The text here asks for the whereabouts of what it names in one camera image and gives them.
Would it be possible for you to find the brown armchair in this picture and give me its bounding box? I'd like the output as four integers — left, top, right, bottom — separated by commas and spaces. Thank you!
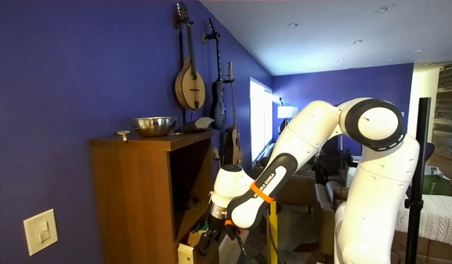
277, 168, 317, 206

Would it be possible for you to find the brown ukulele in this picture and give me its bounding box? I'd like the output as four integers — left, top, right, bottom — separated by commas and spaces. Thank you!
222, 61, 243, 166

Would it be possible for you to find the black stand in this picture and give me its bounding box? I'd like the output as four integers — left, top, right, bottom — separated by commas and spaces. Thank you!
404, 97, 431, 264

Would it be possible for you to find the dark and white brush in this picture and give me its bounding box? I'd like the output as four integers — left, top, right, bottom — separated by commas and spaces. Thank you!
174, 117, 215, 133

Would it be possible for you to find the tan sofa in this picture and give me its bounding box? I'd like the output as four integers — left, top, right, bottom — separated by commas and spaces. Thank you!
314, 181, 341, 256

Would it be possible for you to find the black electric guitar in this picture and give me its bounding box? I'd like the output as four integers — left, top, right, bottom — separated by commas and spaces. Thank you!
204, 18, 227, 130

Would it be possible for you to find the brown wooden cabinet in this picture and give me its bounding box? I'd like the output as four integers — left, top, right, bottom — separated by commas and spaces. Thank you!
89, 130, 221, 264

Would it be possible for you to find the green bag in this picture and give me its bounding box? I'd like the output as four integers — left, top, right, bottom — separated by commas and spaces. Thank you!
422, 174, 452, 197

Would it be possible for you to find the wooden mandolin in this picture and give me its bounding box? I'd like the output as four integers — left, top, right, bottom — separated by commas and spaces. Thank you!
174, 1, 206, 111

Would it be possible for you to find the window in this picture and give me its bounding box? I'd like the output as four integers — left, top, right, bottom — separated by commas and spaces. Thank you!
249, 77, 273, 164

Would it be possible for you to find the yellow post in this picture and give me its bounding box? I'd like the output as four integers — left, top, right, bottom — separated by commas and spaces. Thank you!
267, 200, 279, 264

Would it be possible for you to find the floor lamp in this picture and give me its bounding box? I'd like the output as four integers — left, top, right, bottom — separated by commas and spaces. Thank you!
277, 97, 299, 133

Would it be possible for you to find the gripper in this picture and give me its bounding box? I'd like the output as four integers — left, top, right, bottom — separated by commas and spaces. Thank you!
198, 216, 227, 256

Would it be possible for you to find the cream wall switch plate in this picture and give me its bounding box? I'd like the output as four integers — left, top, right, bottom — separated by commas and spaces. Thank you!
23, 209, 59, 257

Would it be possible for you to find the cream drawer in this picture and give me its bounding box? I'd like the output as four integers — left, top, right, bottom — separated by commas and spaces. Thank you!
177, 229, 220, 264

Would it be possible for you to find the metal bowl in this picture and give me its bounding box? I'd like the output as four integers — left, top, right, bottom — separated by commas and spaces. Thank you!
130, 117, 178, 138

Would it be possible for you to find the bed with white blanket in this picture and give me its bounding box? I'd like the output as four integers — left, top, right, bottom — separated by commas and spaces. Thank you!
394, 194, 452, 264

